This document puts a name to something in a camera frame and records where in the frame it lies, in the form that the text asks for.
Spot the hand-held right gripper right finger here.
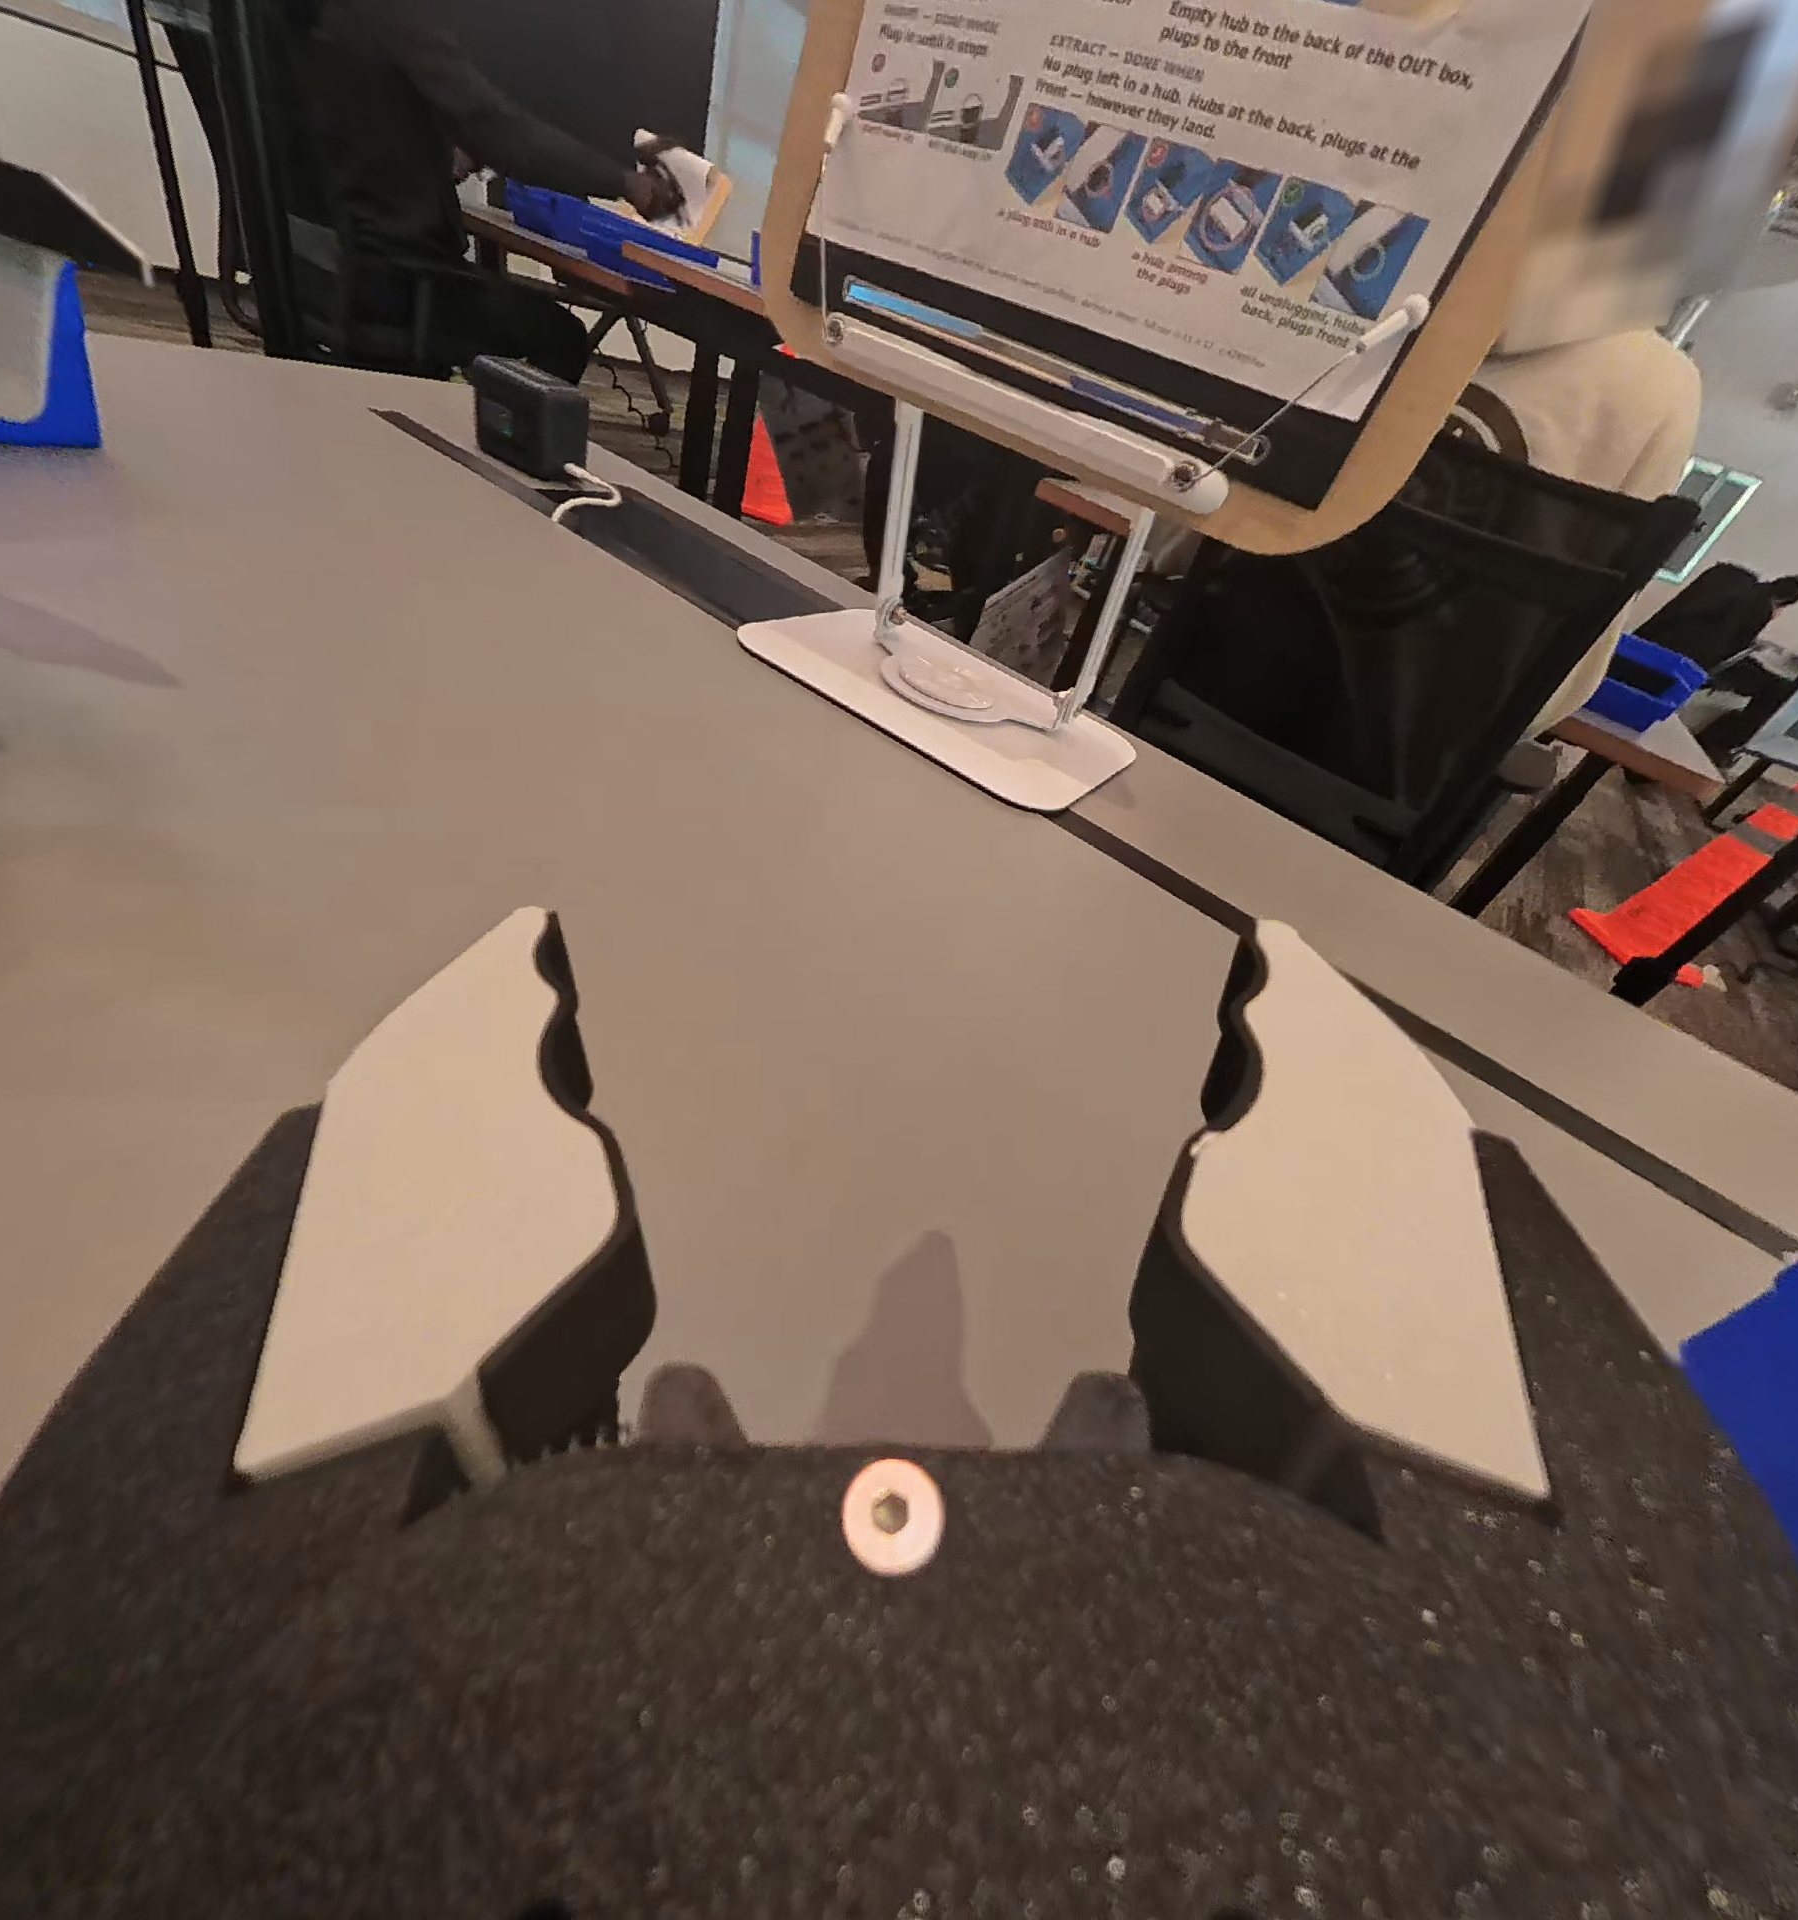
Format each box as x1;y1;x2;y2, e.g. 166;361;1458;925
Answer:
1128;919;1557;1545

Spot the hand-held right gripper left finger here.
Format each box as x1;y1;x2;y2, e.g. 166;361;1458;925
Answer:
230;905;659;1522

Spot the blue plastic bin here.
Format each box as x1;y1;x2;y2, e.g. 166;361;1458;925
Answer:
506;180;721;273
1679;1200;1798;1698
1610;629;1711;706
0;126;107;453

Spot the small black device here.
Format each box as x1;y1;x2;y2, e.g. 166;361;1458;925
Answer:
472;355;592;483

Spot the black mesh chair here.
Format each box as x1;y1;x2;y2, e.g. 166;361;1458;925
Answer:
1125;452;1702;888

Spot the white document stand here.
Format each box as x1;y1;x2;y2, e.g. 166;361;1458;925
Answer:
738;93;1435;814

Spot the wooden side table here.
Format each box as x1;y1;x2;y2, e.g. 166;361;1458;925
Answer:
456;201;782;324

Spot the small clipboard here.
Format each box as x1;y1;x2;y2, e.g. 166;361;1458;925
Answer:
631;133;735;242

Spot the wooden clipboard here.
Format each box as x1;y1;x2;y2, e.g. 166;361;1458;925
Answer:
756;0;1606;556

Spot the printed instruction sheet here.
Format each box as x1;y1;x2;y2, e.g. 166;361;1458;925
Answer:
808;0;1591;422

